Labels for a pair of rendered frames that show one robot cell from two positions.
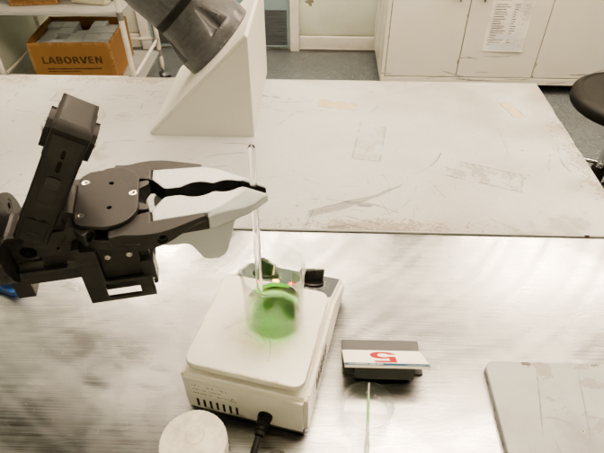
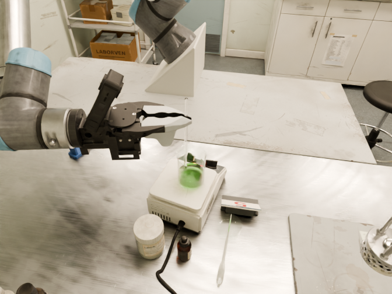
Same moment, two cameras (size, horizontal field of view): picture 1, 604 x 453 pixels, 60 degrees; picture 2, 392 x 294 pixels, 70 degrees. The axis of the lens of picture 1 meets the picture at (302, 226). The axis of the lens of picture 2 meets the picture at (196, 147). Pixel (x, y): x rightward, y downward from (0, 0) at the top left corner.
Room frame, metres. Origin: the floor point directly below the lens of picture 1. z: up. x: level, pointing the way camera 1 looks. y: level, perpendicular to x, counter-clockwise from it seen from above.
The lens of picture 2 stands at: (-0.07, -0.03, 1.46)
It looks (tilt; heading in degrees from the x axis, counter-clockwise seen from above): 42 degrees down; 6
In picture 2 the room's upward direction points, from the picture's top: 2 degrees clockwise
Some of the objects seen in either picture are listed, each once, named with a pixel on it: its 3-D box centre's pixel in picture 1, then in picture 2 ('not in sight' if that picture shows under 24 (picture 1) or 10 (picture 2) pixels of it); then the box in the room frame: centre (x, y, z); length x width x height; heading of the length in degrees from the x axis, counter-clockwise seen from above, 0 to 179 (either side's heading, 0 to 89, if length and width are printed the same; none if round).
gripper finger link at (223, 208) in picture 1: (213, 229); (167, 133); (0.31, 0.07, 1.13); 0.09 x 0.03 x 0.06; 100
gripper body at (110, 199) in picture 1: (79, 235); (109, 130); (0.31, 0.18, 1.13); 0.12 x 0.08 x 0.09; 102
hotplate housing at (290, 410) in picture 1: (269, 333); (188, 186); (0.35, 0.04, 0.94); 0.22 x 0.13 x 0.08; 166
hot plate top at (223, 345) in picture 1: (260, 327); (184, 182); (0.33, 0.04, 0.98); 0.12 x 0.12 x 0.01; 76
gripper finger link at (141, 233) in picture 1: (151, 222); (140, 126); (0.30, 0.11, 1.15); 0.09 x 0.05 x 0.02; 100
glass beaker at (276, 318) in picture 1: (272, 297); (191, 168); (0.33, 0.03, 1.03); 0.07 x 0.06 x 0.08; 170
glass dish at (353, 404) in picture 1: (367, 409); (229, 226); (0.28, -0.07, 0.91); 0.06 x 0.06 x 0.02
